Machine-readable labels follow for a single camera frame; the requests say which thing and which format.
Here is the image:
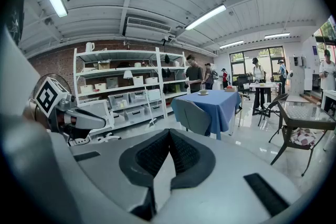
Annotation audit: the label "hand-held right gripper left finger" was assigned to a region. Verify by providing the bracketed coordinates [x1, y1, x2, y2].
[68, 127, 171, 221]

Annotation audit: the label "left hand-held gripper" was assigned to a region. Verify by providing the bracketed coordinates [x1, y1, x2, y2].
[33, 77, 107, 141]

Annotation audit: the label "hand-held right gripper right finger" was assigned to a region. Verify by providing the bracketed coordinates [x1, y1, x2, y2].
[156, 128, 303, 224]

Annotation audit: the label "person's left forearm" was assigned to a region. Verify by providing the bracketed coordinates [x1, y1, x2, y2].
[22, 104, 50, 131]

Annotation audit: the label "white office chair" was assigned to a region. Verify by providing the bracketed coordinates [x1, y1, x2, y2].
[68, 99, 122, 146]

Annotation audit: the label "clear plastic storage bins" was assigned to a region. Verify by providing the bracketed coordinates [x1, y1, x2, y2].
[107, 88, 164, 125]

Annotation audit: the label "black standing fan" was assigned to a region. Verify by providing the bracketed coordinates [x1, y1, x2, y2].
[34, 73, 72, 103]

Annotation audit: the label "white desk lamp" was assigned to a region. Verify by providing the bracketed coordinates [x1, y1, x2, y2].
[123, 70, 133, 87]

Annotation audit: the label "grey upholstered chair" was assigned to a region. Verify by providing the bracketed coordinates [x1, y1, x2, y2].
[173, 98, 212, 137]

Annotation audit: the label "blue tablecloth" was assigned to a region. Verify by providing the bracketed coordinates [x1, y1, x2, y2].
[170, 89, 242, 141]

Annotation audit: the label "black metal chair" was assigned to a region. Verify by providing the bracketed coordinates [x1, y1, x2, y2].
[280, 124, 329, 152]

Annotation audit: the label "white metal shelving unit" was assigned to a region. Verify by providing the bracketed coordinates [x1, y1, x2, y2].
[72, 46, 188, 131]

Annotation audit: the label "checked seat cushion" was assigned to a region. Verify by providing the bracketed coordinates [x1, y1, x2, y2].
[290, 127, 317, 146]

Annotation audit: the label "black office chair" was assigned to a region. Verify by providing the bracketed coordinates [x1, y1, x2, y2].
[236, 74, 251, 101]

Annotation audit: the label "dark wicker chair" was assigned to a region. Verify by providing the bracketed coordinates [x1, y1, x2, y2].
[258, 93, 290, 144]

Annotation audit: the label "white table with black legs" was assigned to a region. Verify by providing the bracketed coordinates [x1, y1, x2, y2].
[248, 82, 282, 116]

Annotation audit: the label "ceiling air conditioner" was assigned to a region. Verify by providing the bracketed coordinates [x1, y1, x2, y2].
[122, 16, 173, 40]

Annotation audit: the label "black-framed window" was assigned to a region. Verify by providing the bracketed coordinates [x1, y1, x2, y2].
[229, 46, 286, 82]

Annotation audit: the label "white-handled broom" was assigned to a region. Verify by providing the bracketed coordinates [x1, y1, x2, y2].
[145, 102, 159, 128]

